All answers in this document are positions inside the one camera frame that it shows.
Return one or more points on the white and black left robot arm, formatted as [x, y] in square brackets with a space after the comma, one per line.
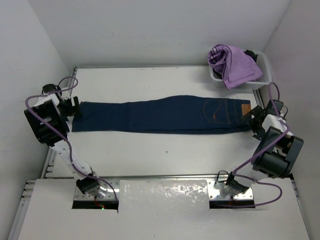
[48, 121]

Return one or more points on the white plastic basket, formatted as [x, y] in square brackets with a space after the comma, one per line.
[264, 80]

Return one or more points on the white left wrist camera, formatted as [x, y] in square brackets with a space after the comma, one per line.
[64, 94]

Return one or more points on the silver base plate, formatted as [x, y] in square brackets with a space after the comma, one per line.
[102, 191]
[217, 190]

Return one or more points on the purple folded garment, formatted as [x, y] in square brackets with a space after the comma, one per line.
[232, 65]

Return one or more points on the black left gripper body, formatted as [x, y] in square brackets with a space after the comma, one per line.
[66, 108]

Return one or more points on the black garment in basket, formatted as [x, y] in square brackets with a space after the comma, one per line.
[251, 54]

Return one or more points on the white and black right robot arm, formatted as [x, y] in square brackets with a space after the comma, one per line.
[275, 162]

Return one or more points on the dark blue denim trousers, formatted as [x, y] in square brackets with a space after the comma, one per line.
[180, 114]

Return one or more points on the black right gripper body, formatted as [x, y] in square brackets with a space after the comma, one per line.
[258, 131]

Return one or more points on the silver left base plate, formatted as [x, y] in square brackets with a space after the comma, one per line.
[102, 191]

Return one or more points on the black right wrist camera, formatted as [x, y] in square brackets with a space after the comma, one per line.
[279, 105]

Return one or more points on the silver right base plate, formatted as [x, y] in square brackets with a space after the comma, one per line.
[217, 190]

